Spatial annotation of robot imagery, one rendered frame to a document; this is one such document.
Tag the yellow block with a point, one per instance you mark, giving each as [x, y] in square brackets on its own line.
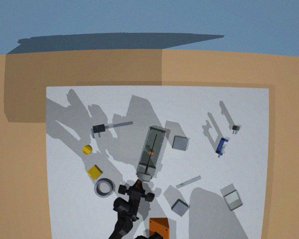
[94, 172]

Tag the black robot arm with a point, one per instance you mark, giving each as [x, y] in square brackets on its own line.
[127, 214]

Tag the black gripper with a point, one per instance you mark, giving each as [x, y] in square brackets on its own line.
[149, 197]

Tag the yellow short cylinder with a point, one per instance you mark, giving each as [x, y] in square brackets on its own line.
[87, 149]

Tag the blue c-clamp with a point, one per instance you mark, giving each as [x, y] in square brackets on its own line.
[220, 147]

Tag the grey hollow cylinder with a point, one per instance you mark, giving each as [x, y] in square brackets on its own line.
[98, 192]

